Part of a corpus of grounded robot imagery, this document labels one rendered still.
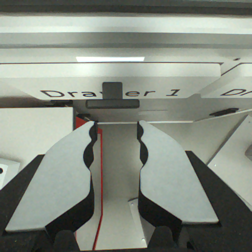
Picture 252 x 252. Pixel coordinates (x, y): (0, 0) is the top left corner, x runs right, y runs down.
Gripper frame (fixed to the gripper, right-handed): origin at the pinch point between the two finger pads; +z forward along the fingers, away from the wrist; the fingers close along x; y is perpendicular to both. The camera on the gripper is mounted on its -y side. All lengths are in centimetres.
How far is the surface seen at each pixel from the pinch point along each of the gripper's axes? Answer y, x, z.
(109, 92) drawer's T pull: 0.5, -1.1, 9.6
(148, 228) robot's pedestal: 79, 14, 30
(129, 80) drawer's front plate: -0.9, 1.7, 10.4
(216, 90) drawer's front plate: 1.8, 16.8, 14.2
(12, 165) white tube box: 17.1, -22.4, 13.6
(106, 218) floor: 103, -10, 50
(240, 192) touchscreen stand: 89, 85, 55
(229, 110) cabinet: 18, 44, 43
